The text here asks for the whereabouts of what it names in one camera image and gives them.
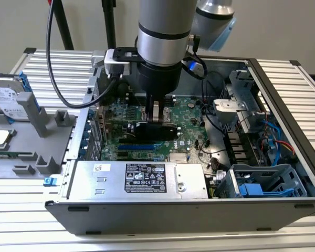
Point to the silver metal drive cage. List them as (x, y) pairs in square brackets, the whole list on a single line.
[(227, 110)]

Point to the grey disk bay cage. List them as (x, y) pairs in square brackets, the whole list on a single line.
[(265, 173)]

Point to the metal CPU socket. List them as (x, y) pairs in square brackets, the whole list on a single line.
[(168, 115)]

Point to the green RAM stick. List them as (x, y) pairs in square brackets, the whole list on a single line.
[(10, 152)]

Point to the silver power supply unit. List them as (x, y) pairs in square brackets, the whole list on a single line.
[(107, 181)]

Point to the blue plastic drive latch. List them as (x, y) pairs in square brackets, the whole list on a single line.
[(250, 189)]

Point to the black tripod leg red band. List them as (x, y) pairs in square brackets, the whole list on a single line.
[(64, 29)]

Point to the open black PC case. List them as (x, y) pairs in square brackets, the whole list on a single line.
[(147, 218)]

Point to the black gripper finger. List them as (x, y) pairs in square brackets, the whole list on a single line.
[(150, 110)]

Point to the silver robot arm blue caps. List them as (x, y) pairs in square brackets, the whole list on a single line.
[(162, 26)]

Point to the small silver wrist camera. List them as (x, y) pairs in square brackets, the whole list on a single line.
[(195, 67)]

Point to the grey plastic parts rack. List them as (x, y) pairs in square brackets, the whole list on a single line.
[(21, 143)]

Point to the small blue plastic clip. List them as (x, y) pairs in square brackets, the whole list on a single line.
[(49, 182)]

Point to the black short expansion slot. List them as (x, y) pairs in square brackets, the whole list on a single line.
[(126, 155)]

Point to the green graphics card black fan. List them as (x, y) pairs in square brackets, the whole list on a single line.
[(152, 132)]

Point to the hard disk in blue carrier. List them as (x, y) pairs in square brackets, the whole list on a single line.
[(5, 99)]

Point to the black vertical stand pole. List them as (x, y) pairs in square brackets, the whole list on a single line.
[(109, 23)]

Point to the green motherboard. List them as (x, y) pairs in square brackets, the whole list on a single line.
[(189, 123)]

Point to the round silver coin battery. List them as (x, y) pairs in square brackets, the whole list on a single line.
[(191, 104)]

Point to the silver wrist camera black mount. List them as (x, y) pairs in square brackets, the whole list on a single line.
[(113, 61)]

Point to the blue expansion slot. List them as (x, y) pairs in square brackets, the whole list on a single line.
[(136, 147)]

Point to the silver chipset heatsink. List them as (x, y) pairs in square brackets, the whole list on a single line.
[(178, 157)]

